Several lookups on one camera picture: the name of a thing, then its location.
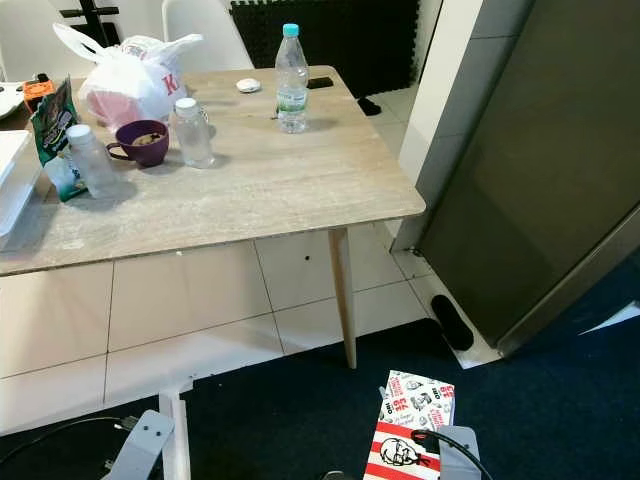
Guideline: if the red white chicken box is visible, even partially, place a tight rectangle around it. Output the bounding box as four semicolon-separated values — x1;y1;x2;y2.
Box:
363;370;457;480

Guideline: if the grey steel fridge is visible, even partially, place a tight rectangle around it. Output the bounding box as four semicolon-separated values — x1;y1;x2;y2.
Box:
417;0;640;357

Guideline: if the white lidded food container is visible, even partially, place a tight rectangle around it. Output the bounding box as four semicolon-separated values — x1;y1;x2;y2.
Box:
0;128;43;241

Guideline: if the small clear bottle white cap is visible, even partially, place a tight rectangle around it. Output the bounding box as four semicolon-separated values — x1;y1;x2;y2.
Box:
172;96;217;169
65;123;121;199

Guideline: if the dark green snack packet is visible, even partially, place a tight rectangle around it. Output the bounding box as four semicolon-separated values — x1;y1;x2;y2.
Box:
30;75;83;204

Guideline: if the white rounded device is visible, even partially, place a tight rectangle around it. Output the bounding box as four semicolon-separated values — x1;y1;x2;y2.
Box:
0;80;29;118

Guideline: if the orange black small object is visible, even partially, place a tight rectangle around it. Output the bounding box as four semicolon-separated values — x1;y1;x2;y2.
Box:
20;72;56;113

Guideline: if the purple mug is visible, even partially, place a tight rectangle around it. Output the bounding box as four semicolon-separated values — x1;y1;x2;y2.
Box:
106;119;171;169

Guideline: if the white plastic bag red print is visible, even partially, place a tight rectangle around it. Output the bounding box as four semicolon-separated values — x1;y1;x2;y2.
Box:
52;22;204;131

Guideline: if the black stand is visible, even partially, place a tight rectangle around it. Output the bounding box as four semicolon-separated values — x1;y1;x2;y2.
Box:
60;0;121;46

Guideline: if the black carpet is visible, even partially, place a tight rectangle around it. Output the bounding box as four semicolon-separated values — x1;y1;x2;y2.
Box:
0;275;640;480

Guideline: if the water bottle teal cap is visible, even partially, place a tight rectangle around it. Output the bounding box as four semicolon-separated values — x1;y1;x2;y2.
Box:
274;22;311;135

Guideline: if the black foam floor mat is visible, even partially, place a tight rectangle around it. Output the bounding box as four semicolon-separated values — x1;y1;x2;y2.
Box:
228;0;421;99

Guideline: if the black oblong door stop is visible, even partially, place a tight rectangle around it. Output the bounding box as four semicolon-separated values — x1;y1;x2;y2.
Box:
428;294;475;353

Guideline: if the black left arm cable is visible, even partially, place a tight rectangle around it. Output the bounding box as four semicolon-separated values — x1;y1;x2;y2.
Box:
0;415;141;463

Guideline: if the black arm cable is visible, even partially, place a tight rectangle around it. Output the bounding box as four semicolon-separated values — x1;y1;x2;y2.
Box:
410;430;496;480
0;415;141;463

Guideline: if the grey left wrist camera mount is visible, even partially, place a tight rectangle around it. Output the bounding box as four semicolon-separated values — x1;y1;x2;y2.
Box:
105;409;176;480

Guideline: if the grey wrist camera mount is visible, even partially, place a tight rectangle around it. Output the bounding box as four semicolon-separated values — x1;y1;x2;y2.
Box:
105;409;176;480
438;425;481;480

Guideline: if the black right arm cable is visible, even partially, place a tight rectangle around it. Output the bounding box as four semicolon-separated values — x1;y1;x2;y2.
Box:
410;430;496;480

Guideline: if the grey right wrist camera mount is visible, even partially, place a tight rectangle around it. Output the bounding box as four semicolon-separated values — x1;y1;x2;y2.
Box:
438;425;481;480

